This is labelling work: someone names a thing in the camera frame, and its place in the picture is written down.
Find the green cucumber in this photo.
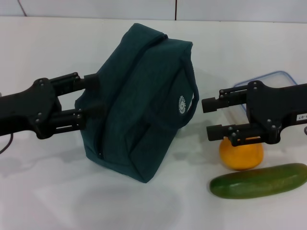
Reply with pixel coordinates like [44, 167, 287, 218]
[210, 162, 307, 199]

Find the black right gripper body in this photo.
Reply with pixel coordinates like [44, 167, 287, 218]
[247, 80, 307, 145]

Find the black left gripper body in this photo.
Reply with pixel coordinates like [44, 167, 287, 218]
[0, 78, 61, 140]

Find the clear blue-rimmed plastic container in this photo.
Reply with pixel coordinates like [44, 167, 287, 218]
[224, 70, 299, 127]

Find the dark teal insulated bag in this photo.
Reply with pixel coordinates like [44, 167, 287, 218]
[74, 23, 200, 184]

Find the orange pear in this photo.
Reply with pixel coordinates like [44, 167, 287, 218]
[219, 136, 264, 171]

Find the grey left gripper cable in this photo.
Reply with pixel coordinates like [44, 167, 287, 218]
[0, 134, 13, 154]

